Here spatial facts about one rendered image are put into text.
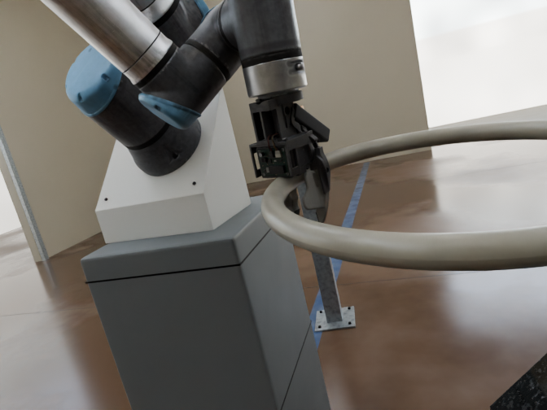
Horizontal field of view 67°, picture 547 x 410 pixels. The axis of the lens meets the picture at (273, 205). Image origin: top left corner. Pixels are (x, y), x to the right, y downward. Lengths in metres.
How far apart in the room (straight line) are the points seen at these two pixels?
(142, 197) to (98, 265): 0.18
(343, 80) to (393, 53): 0.83
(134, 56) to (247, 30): 0.17
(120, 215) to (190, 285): 0.28
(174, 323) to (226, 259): 0.22
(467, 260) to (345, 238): 0.10
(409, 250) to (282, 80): 0.33
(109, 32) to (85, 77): 0.28
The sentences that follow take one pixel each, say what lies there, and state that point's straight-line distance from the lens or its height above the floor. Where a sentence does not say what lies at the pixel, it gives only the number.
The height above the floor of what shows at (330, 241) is 0.95.
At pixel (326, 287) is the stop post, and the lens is 2.07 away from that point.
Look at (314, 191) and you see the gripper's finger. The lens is 0.64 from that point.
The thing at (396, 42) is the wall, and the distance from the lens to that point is 6.86.
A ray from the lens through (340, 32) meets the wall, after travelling 6.92.
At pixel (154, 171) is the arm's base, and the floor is 1.00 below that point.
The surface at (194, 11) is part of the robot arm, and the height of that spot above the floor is 1.31.
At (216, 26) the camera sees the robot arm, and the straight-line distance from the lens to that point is 0.69.
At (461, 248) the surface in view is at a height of 0.94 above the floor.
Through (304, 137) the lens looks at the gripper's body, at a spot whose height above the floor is 1.02.
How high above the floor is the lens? 1.07
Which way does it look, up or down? 12 degrees down
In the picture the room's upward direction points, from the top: 13 degrees counter-clockwise
